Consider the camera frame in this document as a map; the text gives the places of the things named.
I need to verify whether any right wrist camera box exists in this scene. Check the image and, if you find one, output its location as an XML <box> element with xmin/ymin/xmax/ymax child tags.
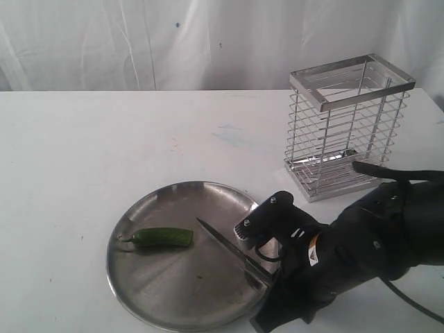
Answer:
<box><xmin>233</xmin><ymin>191</ymin><xmax>293</xmax><ymax>250</ymax></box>

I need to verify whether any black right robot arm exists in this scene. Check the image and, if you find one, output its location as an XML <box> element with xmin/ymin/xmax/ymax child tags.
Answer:
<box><xmin>241</xmin><ymin>162</ymin><xmax>443</xmax><ymax>332</ymax></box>

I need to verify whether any wire metal utensil rack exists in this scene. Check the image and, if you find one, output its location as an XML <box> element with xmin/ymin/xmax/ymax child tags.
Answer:
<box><xmin>284</xmin><ymin>53</ymin><xmax>416</xmax><ymax>202</ymax></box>

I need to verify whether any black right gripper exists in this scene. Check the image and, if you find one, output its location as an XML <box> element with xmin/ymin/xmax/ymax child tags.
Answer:
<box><xmin>250</xmin><ymin>206</ymin><xmax>378</xmax><ymax>332</ymax></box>

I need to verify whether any green cucumber piece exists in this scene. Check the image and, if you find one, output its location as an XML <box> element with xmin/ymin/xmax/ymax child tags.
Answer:
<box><xmin>125</xmin><ymin>228</ymin><xmax>194</xmax><ymax>248</ymax></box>

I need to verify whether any white backdrop curtain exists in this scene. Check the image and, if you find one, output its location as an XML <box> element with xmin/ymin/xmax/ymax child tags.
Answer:
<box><xmin>1</xmin><ymin>1</ymin><xmax>443</xmax><ymax>95</ymax></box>

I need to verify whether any round stainless steel plate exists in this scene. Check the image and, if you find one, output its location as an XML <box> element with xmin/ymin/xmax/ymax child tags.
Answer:
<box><xmin>106</xmin><ymin>181</ymin><xmax>267</xmax><ymax>332</ymax></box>

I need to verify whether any black handled kitchen knife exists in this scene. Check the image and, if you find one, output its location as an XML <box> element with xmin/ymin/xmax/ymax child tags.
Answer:
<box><xmin>196</xmin><ymin>218</ymin><xmax>274</xmax><ymax>287</ymax></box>

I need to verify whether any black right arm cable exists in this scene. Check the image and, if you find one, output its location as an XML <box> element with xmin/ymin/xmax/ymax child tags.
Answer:
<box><xmin>381</xmin><ymin>277</ymin><xmax>444</xmax><ymax>320</ymax></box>

